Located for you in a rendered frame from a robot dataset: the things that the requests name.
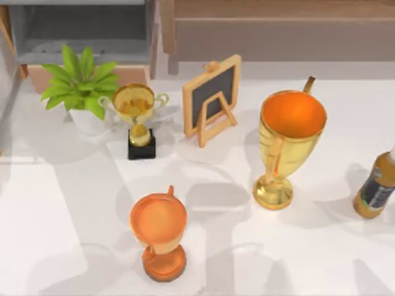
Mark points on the wooden framed blackboard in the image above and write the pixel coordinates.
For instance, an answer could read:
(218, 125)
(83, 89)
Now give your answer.
(213, 89)

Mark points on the small gold trophy black base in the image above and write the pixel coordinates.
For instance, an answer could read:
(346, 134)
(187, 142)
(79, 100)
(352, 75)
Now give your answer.
(133, 101)

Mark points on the orange copper trophy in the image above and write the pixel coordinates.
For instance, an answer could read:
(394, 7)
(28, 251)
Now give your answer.
(159, 222)

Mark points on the large gold trophy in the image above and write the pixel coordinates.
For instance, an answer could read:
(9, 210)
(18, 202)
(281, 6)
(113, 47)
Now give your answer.
(287, 148)

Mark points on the pale wooden drawer front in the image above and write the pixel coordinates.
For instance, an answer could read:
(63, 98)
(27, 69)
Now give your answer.
(129, 74)

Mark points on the green plant in white pot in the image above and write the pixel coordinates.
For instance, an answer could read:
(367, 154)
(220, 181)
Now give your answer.
(81, 80)

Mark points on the pulled-out drawer grey inside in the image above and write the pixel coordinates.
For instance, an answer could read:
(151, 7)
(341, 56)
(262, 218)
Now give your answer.
(83, 31)

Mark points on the amber bottle with dark label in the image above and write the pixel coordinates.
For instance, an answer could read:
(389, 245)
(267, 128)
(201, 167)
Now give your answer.
(375, 188)

